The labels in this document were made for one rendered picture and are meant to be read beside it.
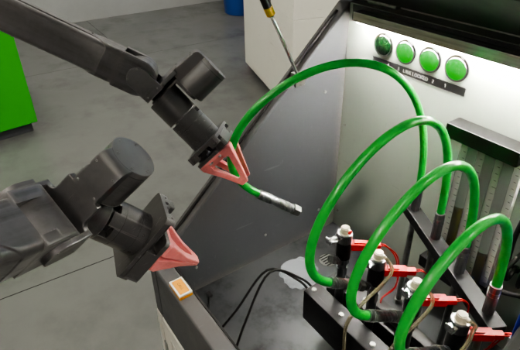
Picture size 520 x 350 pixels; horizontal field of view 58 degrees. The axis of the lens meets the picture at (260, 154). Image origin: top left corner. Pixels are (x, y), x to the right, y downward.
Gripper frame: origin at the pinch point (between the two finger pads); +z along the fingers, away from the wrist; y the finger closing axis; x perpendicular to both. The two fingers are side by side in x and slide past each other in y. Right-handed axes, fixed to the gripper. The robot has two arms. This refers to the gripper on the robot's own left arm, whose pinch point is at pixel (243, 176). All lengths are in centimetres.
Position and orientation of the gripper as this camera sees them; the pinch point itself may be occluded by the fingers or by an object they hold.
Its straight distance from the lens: 83.2
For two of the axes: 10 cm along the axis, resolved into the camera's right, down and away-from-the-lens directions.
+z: 6.9, 7.0, 1.8
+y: 0.8, -3.2, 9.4
